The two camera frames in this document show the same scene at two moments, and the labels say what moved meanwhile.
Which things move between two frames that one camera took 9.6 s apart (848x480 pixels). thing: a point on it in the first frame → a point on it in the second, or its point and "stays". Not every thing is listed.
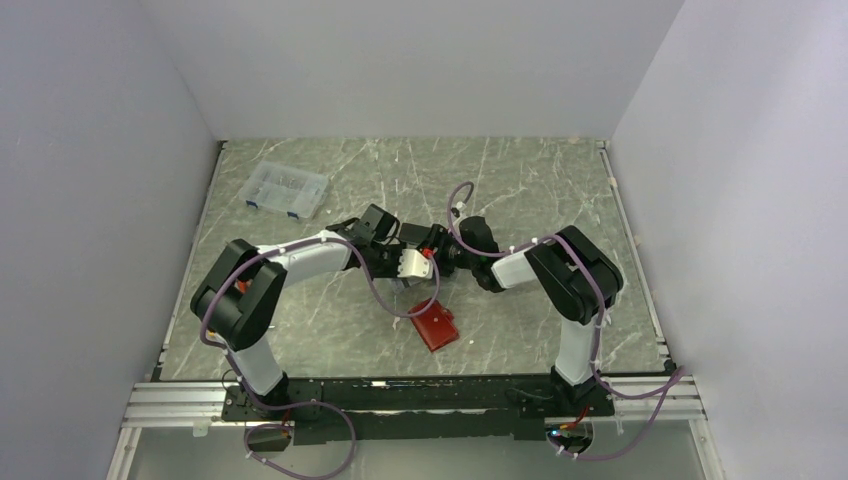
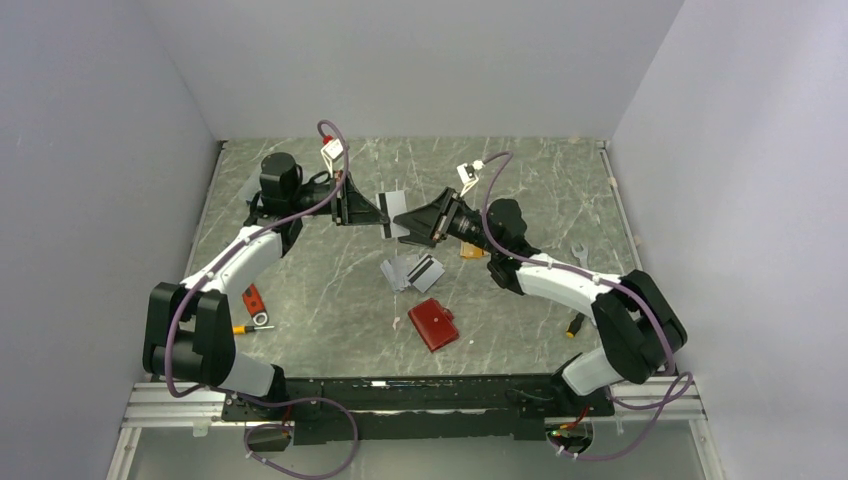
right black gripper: (441, 238) → (423, 221)
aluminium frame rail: (664, 399) stays
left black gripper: (396, 248) → (349, 207)
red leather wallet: (437, 326) stays
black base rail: (398, 411) stays
